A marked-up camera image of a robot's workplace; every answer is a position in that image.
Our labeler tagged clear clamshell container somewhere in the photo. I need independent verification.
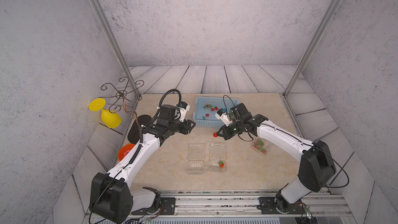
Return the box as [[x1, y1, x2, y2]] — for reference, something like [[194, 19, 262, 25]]
[[250, 136, 271, 156], [208, 142, 228, 172], [188, 143, 206, 175]]

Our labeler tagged light blue perforated basket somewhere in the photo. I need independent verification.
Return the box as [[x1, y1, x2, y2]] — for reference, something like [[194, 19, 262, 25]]
[[193, 96, 239, 128]]

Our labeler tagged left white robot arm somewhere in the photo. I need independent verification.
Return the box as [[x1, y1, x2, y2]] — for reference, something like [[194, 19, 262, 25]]
[[89, 102, 195, 224]]

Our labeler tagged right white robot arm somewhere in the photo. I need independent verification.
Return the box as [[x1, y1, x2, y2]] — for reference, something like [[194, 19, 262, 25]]
[[215, 103, 339, 214]]

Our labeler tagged strawberry cluster left in basket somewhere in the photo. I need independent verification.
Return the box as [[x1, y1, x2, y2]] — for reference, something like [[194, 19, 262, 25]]
[[203, 104, 218, 120]]

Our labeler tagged orange plastic bowl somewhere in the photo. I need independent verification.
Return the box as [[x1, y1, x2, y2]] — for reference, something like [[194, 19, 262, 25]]
[[118, 144, 135, 161]]

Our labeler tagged yellow plastic goblet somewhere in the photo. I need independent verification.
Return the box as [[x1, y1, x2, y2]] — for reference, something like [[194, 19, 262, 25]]
[[88, 98, 122, 129]]

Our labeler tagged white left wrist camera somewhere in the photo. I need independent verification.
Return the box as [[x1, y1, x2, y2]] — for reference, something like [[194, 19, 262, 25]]
[[177, 101, 190, 122]]

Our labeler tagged dark wire jewellery stand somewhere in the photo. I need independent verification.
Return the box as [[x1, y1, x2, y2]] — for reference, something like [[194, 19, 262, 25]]
[[101, 76, 145, 129]]

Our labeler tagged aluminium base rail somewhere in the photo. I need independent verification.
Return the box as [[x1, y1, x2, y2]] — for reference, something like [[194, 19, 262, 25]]
[[80, 189, 352, 224]]

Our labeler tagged aluminium frame post left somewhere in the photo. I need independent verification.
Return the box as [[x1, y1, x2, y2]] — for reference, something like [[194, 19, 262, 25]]
[[89, 0, 141, 102]]

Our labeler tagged aluminium frame post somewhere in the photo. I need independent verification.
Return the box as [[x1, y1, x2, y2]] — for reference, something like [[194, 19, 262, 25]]
[[89, 0, 141, 102], [283, 0, 342, 99]]

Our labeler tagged aluminium frame post right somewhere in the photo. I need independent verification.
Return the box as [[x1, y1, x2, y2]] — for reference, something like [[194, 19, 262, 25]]
[[283, 0, 342, 99]]

